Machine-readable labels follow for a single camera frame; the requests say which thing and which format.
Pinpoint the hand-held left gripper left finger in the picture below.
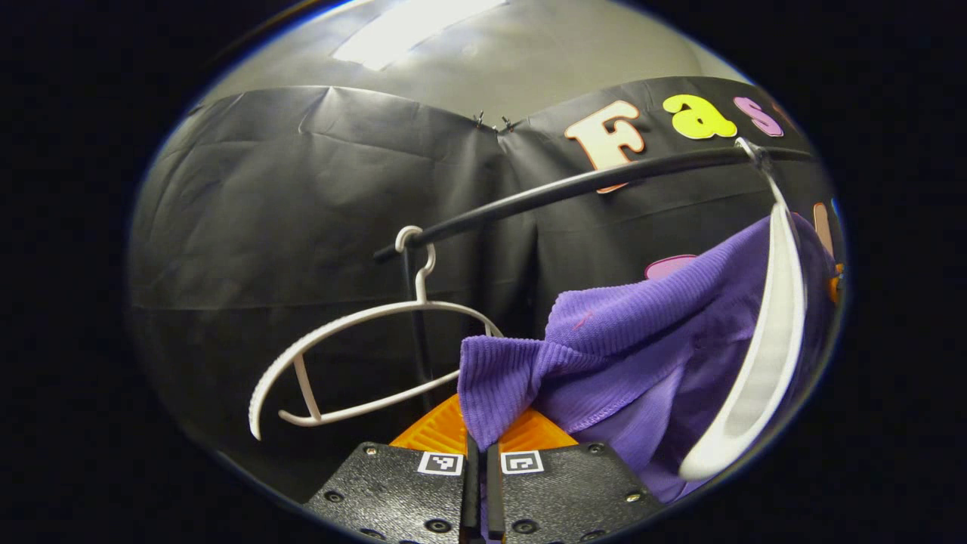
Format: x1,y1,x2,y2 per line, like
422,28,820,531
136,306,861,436
302,393,481,544

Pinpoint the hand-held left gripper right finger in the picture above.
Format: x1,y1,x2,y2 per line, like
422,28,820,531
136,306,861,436
485,408,666,544

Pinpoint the purple ribbed shirt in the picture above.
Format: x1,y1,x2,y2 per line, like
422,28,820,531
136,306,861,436
457,214,839,505

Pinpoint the white plastic hanger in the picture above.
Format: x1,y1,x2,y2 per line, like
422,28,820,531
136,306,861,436
248,225,505,442
678,137,808,483

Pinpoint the black clothes rack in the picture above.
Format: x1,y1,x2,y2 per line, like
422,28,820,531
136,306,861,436
373,144,818,413

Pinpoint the black backdrop cloth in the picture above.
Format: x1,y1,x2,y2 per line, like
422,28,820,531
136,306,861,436
126,76,848,504

